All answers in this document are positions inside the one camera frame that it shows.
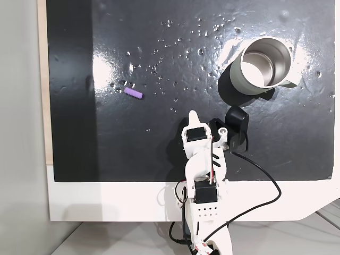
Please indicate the purple ribbed pen grip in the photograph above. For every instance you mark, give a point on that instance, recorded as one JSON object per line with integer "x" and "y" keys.
{"x": 134, "y": 93}

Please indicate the beige wooden board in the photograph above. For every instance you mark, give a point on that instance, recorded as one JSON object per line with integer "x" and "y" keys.
{"x": 42, "y": 79}

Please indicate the steel cup, grey-green outside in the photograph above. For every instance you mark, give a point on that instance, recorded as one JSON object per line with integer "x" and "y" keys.
{"x": 263, "y": 66}

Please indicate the black oval camera box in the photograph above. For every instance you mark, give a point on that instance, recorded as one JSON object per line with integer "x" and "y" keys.
{"x": 237, "y": 119}

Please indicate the black glossy mat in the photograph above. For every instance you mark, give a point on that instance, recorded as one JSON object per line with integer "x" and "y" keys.
{"x": 148, "y": 148}

